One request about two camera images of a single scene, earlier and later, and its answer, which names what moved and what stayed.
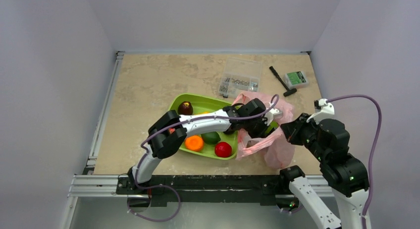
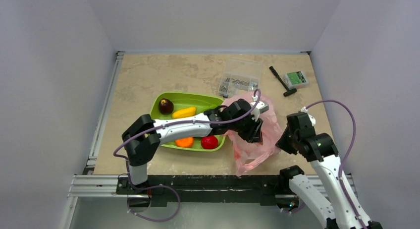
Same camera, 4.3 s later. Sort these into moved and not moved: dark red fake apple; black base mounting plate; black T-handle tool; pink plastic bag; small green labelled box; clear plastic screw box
Moved: pink plastic bag; dark red fake apple
Not moved: black T-handle tool; small green labelled box; clear plastic screw box; black base mounting plate
